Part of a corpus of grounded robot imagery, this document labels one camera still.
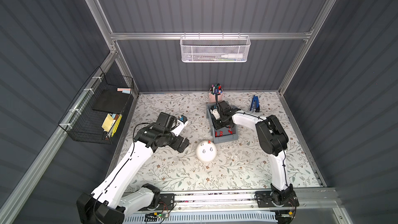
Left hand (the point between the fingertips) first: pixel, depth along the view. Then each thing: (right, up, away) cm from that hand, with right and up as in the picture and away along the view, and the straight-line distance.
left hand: (180, 139), depth 75 cm
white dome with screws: (+13, -7, +4) cm, 15 cm away
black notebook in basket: (-36, +19, +3) cm, 41 cm away
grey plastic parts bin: (+23, -2, +22) cm, 32 cm away
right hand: (+18, +4, +26) cm, 32 cm away
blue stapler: (+49, +16, +37) cm, 63 cm away
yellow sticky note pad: (-31, +9, -8) cm, 33 cm away
